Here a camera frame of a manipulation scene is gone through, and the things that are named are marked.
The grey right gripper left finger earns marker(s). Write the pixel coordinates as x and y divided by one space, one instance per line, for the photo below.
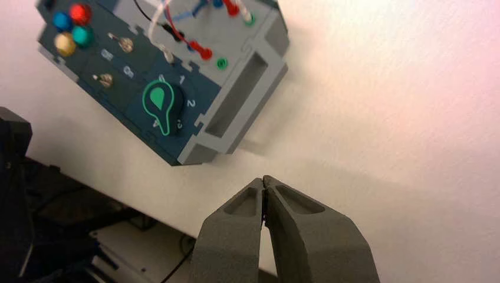
228 246

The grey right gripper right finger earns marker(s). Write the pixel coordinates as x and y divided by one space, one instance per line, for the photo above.
312 246

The blue grey task board box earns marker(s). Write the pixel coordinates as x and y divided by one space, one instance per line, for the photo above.
238 90

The white base panel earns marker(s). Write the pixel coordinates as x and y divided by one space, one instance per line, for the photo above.
144 254

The green black rotary knob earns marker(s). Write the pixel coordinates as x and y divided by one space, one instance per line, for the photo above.
162 107

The teal round push button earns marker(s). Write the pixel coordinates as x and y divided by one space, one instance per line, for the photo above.
82 36

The yellow round push button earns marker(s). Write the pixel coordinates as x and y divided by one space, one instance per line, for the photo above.
64 44

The red round push button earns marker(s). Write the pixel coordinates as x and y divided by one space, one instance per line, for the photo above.
80 13

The blue round push button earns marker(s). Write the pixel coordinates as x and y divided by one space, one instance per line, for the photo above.
61 20

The metal toggle switch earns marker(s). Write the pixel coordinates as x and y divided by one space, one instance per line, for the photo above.
104 79
124 44

